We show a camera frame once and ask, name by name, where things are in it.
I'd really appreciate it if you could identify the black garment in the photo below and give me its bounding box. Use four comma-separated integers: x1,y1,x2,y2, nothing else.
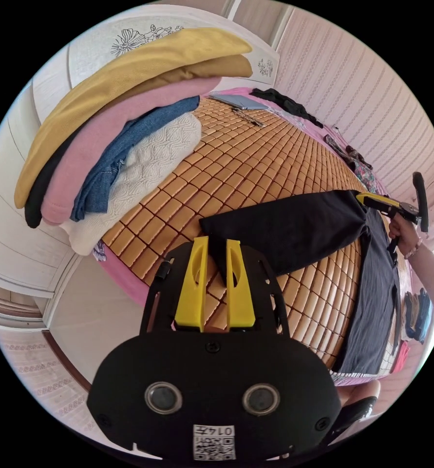
248,87,325,129

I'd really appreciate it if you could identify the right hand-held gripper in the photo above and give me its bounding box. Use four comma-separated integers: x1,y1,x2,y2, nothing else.
356,192,421,266

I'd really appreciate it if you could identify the small pile of clothes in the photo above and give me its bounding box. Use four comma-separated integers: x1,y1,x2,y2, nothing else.
392,288,434,373

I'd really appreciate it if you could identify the floral garment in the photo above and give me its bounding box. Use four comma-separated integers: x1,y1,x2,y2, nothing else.
324,134,379,195

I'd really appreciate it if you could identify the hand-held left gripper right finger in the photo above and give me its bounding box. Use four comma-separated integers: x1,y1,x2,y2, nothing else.
225,239,256,332

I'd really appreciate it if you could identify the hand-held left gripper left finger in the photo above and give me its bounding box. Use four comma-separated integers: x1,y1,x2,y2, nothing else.
173,235,209,332

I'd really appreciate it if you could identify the black shirt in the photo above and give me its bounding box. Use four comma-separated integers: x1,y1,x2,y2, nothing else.
199,189,402,376

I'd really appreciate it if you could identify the person's body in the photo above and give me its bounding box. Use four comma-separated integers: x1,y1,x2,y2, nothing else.
333,380,382,436

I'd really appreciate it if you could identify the person's right hand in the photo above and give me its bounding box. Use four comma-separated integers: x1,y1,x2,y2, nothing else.
388,216,423,259

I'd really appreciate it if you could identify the bed with woven mat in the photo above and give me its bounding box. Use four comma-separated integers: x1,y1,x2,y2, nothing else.
69,16,412,388

